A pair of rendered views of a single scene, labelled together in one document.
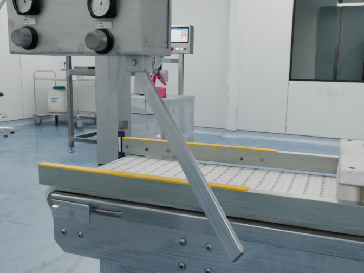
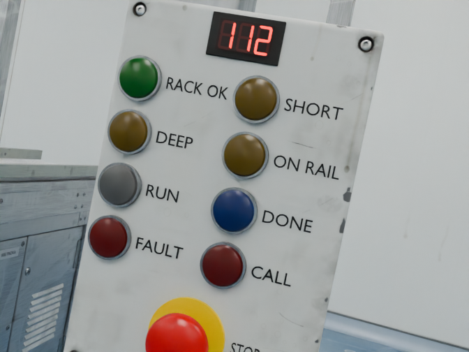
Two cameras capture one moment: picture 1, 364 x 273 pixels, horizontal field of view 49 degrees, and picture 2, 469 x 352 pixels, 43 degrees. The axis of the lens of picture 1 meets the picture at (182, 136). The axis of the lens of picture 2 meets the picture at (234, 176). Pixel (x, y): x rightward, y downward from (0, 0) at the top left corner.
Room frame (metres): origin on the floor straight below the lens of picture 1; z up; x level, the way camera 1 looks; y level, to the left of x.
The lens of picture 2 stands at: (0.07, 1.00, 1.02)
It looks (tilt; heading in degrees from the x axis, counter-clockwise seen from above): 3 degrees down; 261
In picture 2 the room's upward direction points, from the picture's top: 11 degrees clockwise
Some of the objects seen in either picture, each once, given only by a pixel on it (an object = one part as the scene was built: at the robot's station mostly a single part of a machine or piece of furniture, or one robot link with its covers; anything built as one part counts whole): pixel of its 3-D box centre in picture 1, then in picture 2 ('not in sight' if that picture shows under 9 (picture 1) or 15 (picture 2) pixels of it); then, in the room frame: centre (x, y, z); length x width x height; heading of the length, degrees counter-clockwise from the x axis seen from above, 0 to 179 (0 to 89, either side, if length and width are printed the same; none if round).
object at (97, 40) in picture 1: (97, 37); not in sight; (0.54, 0.11, 1.06); 0.03 x 0.03 x 0.04; 69
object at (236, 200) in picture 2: not in sight; (233, 210); (0.01, 0.63, 0.97); 0.03 x 0.01 x 0.03; 159
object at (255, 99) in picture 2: not in sight; (255, 98); (0.01, 0.63, 1.05); 0.03 x 0.01 x 0.03; 159
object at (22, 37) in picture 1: (22, 33); not in sight; (0.58, 0.23, 1.07); 0.03 x 0.02 x 0.04; 69
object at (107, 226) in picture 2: not in sight; (108, 237); (0.08, 0.60, 0.94); 0.03 x 0.01 x 0.03; 159
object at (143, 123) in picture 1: (151, 136); not in sight; (3.70, 0.28, 0.38); 0.63 x 0.57 x 0.76; 64
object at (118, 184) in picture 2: not in sight; (118, 184); (0.08, 0.60, 0.97); 0.03 x 0.01 x 0.03; 159
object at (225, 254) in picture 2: not in sight; (222, 265); (0.01, 0.63, 0.94); 0.03 x 0.01 x 0.03; 159
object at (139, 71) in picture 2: not in sight; (138, 77); (0.08, 0.60, 1.05); 0.03 x 0.01 x 0.03; 159
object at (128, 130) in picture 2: not in sight; (128, 131); (0.08, 0.60, 1.01); 0.03 x 0.01 x 0.03; 159
